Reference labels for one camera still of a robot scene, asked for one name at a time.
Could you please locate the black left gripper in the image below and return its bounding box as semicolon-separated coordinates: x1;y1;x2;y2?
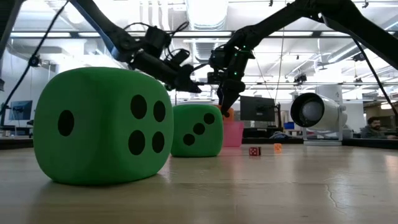
130;51;203;93

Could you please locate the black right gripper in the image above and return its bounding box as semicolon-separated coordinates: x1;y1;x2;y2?
216;49;255;118

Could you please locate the orange foam die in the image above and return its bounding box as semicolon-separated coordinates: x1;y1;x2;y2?
216;105;235;123

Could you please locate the green foam die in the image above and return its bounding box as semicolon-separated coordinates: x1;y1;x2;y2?
33;67;175;187
170;103;224;158

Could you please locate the black computer monitor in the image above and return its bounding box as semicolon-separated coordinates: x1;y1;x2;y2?
239;95;276;123

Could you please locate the translucent pink plastic tray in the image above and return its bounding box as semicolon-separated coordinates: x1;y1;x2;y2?
222;121;245;148

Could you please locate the person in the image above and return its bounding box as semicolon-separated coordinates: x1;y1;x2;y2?
360;116;398;140

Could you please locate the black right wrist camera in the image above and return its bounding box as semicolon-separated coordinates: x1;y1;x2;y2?
207;71;223;85

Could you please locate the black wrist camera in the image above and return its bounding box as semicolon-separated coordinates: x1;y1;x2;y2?
169;49;191;68
207;71;223;85

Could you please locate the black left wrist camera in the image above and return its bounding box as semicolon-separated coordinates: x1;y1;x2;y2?
169;49;191;68

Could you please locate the white camera on table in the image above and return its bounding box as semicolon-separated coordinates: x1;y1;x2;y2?
290;92;348;147

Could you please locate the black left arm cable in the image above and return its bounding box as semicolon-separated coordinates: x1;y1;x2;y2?
0;1;72;116

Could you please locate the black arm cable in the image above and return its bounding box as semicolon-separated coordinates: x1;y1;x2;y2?
352;37;398;118
0;1;72;116

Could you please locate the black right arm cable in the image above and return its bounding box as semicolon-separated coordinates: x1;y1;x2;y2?
352;37;398;118

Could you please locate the blue wall screen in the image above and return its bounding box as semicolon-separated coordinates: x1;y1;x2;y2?
8;100;34;121

